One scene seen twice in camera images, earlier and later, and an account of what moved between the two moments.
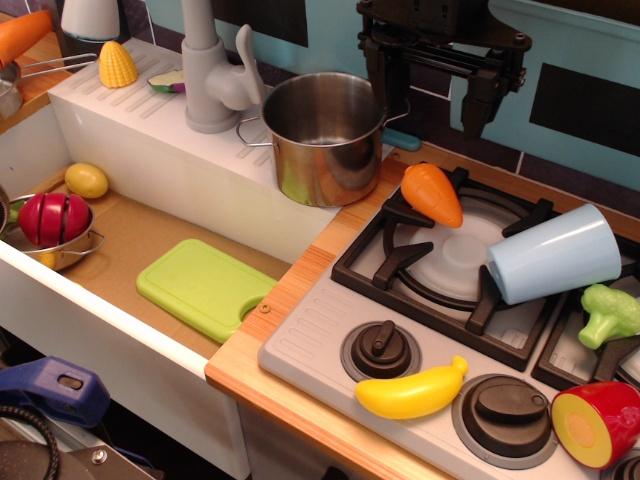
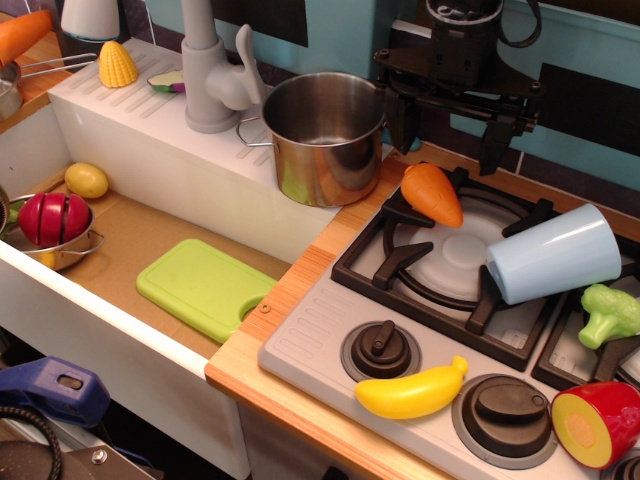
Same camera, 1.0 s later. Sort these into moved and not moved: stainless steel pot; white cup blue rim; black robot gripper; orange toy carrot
Moved: black robot gripper
Not moved: orange toy carrot; stainless steel pot; white cup blue rim
